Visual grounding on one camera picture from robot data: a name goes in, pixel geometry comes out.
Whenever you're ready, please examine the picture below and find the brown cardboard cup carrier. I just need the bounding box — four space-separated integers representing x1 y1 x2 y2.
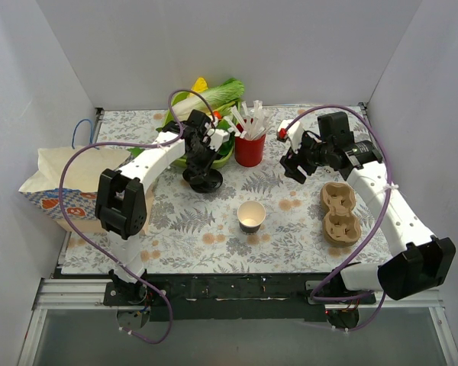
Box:
320 182 361 247

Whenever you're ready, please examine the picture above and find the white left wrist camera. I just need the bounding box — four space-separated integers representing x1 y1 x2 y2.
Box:
206 129 231 152

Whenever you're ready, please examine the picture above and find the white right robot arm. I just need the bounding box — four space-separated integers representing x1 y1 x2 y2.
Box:
276 105 456 303

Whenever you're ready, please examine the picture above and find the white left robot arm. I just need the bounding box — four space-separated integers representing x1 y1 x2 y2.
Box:
95 110 230 305

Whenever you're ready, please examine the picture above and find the toy yellow corn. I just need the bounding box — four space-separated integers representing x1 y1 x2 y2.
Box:
189 77 209 97

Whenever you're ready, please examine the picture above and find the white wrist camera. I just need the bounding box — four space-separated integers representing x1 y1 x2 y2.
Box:
206 129 231 152
276 119 305 153

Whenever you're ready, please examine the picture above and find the floral table mat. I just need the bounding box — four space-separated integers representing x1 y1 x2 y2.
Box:
60 105 413 275

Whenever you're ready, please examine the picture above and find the green vegetable basket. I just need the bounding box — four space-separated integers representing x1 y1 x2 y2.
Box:
156 90 242 169

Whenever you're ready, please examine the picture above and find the toy napa cabbage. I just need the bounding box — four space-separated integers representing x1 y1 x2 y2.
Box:
174 78 245 120

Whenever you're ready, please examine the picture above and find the patterned paper takeout bag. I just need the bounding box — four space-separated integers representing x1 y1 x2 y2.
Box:
18 118 153 233

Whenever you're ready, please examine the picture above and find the black paper coffee cup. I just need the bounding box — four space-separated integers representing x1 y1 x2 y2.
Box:
237 201 266 235

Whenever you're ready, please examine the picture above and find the black plastic cup lid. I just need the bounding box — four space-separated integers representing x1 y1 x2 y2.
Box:
189 169 223 194

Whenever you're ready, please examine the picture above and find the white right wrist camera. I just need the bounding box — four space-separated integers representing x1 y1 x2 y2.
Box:
276 119 305 153

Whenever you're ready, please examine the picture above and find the white wrapped straw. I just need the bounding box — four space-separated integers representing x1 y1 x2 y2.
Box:
223 100 273 141

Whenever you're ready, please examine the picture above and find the red straw holder cup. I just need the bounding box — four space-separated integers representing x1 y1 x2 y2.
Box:
235 135 266 168

